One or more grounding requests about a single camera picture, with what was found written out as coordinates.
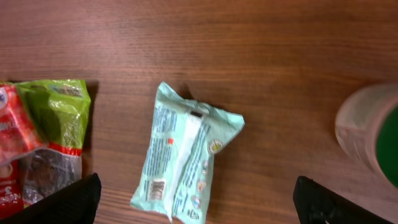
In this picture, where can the jar with green lid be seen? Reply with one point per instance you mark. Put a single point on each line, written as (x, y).
(366, 129)

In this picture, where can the green gummy candy bag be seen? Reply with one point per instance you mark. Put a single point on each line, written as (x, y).
(61, 110)

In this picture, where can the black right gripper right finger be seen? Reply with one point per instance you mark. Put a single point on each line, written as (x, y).
(316, 204)

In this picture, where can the mint green wipes packet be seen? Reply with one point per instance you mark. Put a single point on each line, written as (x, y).
(177, 174)

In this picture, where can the red small juice carton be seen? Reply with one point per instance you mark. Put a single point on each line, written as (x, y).
(19, 137)

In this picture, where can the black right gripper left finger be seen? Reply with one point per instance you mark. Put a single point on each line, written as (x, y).
(76, 203)

